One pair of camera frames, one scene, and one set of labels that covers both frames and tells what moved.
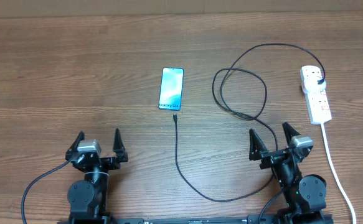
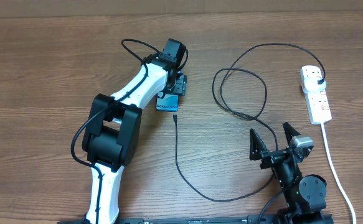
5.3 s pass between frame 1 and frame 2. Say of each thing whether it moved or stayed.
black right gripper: stayed
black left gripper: moved
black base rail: stayed
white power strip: stayed
